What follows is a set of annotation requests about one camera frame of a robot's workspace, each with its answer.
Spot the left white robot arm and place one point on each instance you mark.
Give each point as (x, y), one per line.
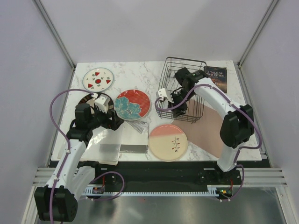
(57, 201)

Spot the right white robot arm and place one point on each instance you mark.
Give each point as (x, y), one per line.
(237, 126)

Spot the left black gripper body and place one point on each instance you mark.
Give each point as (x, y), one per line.
(101, 118)

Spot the white watermelon pattern plate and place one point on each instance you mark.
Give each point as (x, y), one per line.
(98, 79)

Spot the pink cream leaf plate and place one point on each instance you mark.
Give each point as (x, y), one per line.
(168, 143)

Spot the black wire dish rack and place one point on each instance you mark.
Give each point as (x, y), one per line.
(174, 71)

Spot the pink placemat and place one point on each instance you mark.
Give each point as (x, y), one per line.
(205, 132)

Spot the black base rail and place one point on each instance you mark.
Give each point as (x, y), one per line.
(160, 176)

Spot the clear plastic bag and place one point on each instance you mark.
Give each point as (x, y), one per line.
(128, 142)

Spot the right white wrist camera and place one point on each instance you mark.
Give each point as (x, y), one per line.
(163, 94)

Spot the red blue flower plate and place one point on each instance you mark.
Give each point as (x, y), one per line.
(132, 105)

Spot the brown rimmed beige plate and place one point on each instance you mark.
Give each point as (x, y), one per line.
(88, 99)

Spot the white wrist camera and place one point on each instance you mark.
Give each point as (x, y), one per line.
(163, 94)
(102, 101)

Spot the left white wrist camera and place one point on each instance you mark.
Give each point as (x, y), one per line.
(102, 101)

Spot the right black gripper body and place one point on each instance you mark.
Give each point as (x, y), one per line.
(179, 97)

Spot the white cable duct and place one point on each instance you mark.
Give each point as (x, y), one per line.
(93, 191)

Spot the tale of two cities book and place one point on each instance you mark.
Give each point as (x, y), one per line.
(218, 76)

